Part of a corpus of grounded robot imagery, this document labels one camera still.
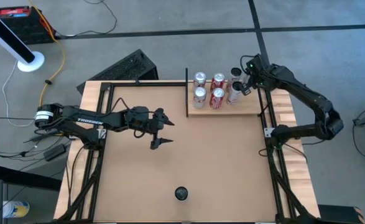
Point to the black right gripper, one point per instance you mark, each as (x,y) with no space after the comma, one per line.
(256,74)

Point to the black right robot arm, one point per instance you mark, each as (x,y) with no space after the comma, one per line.
(306,90)

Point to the black power strip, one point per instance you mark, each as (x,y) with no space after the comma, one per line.
(42,137)

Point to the black aluminium rig frame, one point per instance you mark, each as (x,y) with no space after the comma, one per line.
(277,174)

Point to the black power brick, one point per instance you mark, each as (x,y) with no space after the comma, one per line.
(54,152)

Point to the red Coca-Cola can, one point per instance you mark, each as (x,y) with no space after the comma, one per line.
(217,82)
(216,99)

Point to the white yellow wipes canister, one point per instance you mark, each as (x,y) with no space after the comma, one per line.
(15,209)

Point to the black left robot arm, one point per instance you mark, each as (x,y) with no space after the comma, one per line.
(89,119)

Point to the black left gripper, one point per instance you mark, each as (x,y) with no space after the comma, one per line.
(151,127)

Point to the black orange striped case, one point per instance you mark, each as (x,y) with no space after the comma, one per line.
(337,216)

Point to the white pole stand round base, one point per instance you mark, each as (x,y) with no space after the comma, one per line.
(30,63)

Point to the dark can bottom centre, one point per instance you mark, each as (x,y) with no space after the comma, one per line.
(181,193)

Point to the tan surface sheet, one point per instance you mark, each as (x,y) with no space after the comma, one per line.
(201,161)

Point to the black red toolbox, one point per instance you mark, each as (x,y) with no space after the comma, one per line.
(20,28)

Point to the silver mounting bracket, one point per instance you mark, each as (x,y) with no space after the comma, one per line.
(268,132)
(102,133)

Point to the silver Diet Coke can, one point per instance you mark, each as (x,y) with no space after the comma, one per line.
(199,98)
(199,81)

